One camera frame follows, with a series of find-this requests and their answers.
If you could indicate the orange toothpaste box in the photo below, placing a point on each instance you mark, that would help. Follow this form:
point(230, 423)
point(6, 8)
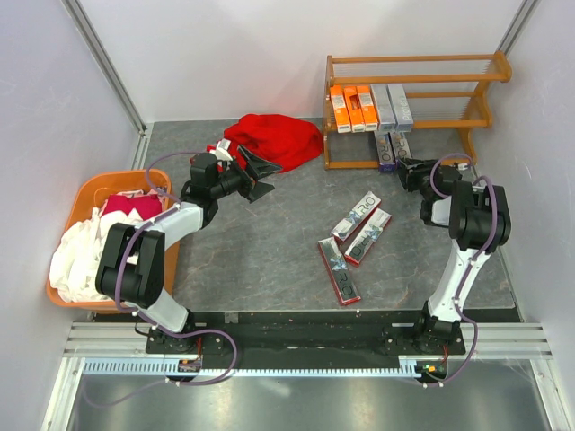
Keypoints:
point(368, 108)
point(340, 111)

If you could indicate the orange toothpaste box top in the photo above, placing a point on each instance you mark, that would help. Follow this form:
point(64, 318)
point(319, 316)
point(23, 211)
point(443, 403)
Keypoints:
point(368, 108)

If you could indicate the grey cable duct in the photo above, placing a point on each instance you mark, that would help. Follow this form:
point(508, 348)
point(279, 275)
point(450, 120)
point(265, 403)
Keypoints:
point(180, 368)

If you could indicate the red cloth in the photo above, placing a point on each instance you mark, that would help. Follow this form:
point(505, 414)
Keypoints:
point(279, 139)

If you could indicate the silver toothpaste box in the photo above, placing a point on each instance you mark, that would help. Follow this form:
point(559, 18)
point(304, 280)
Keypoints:
point(384, 109)
point(401, 108)

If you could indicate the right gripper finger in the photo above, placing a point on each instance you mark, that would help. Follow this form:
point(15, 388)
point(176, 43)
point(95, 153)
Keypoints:
point(404, 176)
point(409, 164)

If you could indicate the purple R&O box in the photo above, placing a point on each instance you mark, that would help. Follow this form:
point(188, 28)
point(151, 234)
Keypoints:
point(400, 145)
point(385, 152)

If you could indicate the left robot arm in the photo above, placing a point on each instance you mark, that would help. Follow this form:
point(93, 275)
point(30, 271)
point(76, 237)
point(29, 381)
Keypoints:
point(131, 267)

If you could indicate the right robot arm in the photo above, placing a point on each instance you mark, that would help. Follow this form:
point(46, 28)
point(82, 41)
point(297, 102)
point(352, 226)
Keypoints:
point(476, 215)

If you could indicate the white cloth in basket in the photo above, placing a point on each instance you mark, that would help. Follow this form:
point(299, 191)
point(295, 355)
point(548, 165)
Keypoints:
point(75, 263)

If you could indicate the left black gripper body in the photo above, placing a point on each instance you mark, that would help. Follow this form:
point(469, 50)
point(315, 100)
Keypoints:
point(235, 180)

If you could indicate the red R&O box bottom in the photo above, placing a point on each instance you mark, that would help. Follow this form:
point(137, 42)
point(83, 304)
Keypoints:
point(338, 272)

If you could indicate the wooden two-tier shelf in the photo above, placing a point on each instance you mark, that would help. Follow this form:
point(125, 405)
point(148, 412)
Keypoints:
point(443, 92)

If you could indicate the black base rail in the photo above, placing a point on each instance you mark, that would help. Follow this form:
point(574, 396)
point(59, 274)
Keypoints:
point(291, 338)

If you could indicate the orange toothpaste box windowed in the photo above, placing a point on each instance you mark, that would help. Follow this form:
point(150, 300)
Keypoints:
point(354, 109)

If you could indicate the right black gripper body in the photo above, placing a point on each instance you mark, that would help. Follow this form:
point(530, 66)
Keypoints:
point(420, 179)

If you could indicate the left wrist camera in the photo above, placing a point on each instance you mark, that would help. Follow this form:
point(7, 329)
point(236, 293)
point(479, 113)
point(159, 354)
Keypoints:
point(221, 150)

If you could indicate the orange plastic basket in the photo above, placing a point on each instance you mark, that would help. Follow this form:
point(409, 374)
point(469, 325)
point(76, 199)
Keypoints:
point(94, 193)

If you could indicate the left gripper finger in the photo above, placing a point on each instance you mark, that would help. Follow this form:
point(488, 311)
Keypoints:
point(256, 167)
point(259, 190)

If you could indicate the red r&o box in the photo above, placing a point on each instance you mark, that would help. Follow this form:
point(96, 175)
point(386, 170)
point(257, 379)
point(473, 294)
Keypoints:
point(356, 217)
point(338, 272)
point(367, 237)

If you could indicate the magenta cloth in basket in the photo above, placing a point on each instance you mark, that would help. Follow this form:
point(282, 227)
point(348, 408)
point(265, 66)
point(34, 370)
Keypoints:
point(146, 205)

